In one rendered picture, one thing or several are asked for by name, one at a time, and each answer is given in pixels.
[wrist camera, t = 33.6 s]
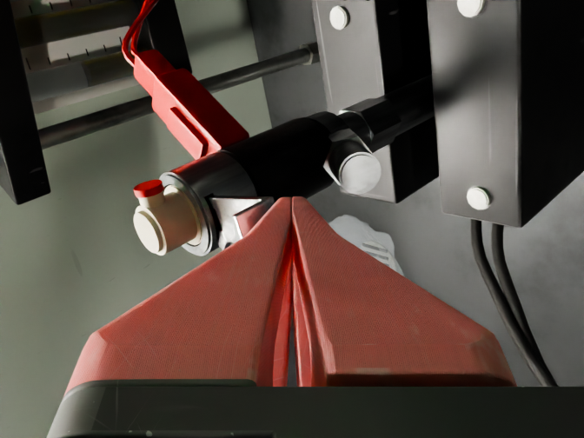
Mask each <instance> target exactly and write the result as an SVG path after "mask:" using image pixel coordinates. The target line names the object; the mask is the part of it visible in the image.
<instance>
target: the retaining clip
mask: <svg viewBox="0 0 584 438"><path fill-rule="evenodd" d="M266 197H268V199H266V200H267V201H268V202H271V201H272V200H273V202H274V203H275V200H274V197H272V196H209V195H207V196H204V199H205V200H206V202H207V204H208V205H209V208H210V209H215V210H216V213H217V216H218V219H219V222H220V224H221V227H216V241H217V244H218V245H219V246H220V247H221V248H222V250H224V249H226V248H227V247H229V246H230V244H231V243H232V242H237V241H239V238H238V235H237V233H236V228H235V225H234V223H233V220H232V215H234V214H236V213H237V212H239V211H241V210H243V209H246V208H247V207H249V206H251V205H253V204H255V203H257V202H259V201H261V200H262V199H264V198H266Z"/></svg>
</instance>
